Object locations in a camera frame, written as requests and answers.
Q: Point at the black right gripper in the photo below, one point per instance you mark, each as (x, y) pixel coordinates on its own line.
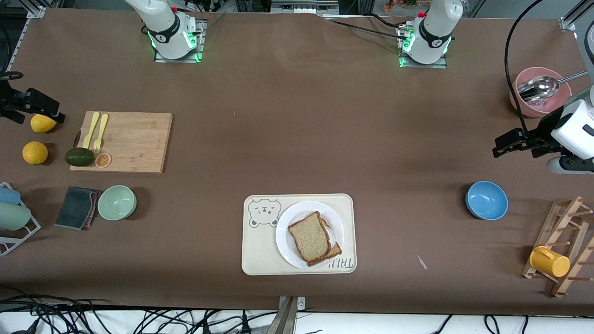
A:
(10, 100)

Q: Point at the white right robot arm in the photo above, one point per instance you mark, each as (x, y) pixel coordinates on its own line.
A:
(160, 23)

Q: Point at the dark grey folded cloth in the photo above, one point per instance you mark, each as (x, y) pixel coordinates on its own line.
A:
(74, 206)

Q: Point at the yellow plastic fork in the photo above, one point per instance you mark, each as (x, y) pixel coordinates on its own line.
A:
(100, 132)

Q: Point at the wooden mug rack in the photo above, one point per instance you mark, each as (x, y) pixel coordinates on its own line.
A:
(561, 285)

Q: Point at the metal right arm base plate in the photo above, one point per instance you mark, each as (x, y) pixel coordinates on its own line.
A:
(202, 37)

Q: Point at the clear crumpled plastic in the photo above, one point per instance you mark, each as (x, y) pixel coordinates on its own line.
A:
(538, 105)

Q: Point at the white round plate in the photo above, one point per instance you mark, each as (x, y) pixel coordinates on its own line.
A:
(285, 236)

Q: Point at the aluminium frame profile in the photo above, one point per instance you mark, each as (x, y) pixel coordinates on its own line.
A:
(573, 14)

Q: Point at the yellow toy lemon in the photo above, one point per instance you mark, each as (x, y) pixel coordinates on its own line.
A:
(35, 153)
(41, 126)

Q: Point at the cream tray with bear print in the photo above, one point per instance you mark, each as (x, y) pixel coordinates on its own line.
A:
(260, 250)

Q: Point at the small grey paper scrap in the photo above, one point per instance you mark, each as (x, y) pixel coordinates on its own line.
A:
(422, 262)

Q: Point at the blue bowl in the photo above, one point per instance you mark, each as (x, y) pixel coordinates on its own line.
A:
(486, 200)

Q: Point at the green avocado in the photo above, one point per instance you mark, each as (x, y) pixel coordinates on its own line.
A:
(79, 157)

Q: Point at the light blue cup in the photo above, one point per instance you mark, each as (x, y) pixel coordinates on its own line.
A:
(9, 195)

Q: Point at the mint green bowl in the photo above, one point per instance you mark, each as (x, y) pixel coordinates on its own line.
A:
(117, 202)

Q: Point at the grey metal frame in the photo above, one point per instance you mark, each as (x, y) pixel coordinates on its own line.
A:
(304, 5)

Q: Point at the aluminium corner bracket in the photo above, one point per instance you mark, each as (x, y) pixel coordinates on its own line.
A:
(36, 12)

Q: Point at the wooden cutting board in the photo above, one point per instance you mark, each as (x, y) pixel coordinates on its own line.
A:
(134, 139)

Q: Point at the bread slice with brown crust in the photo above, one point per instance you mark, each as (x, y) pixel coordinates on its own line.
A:
(308, 239)
(335, 251)

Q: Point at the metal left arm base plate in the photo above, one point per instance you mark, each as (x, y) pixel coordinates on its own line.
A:
(431, 66)

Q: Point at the yellow mug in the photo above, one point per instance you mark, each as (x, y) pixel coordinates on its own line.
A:
(552, 263)

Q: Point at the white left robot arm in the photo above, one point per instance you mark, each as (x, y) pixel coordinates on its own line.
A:
(431, 32)

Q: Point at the toy orange slice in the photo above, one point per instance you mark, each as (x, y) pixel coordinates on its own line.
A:
(103, 160)

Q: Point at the pale green cup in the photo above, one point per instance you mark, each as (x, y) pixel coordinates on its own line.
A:
(14, 216)

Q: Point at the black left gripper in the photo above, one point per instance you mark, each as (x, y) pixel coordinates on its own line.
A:
(547, 127)

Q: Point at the pink folded cloth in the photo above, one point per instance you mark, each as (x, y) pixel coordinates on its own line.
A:
(95, 204)

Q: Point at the yellow plastic knife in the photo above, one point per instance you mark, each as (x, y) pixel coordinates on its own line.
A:
(91, 130)

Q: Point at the large metal spoon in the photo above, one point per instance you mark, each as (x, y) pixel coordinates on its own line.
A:
(540, 88)

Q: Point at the pink bowl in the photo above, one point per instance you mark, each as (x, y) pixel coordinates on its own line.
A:
(557, 106)

